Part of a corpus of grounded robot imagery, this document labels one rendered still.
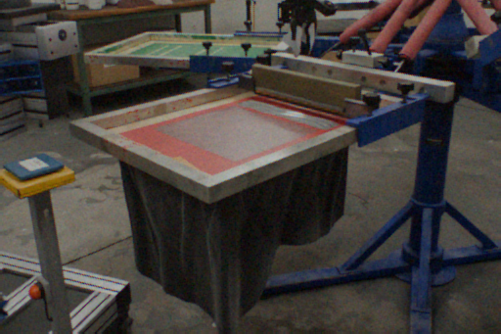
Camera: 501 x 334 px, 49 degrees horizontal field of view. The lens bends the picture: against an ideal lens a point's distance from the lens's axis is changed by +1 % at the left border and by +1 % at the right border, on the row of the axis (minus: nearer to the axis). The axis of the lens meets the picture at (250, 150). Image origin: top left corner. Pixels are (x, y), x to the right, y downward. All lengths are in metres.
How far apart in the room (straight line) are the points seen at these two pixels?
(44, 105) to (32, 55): 0.15
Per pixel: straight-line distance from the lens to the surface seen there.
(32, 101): 1.76
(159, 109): 1.64
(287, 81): 1.67
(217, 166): 1.26
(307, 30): 1.63
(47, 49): 1.67
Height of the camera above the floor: 1.44
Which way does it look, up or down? 21 degrees down
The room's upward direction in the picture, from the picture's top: 1 degrees counter-clockwise
